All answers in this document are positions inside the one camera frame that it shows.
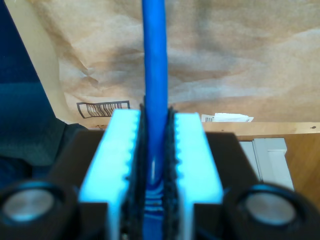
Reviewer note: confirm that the brown paper mailer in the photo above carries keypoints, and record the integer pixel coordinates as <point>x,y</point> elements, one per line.
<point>225,62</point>

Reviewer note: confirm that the blue sofa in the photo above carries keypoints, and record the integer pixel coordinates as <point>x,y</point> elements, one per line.
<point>20,87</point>

